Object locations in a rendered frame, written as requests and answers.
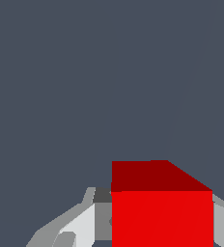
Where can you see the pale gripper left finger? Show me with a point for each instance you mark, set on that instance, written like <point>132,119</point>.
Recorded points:
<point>81,222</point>

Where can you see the red cube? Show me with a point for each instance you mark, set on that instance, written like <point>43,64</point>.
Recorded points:
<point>162,212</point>

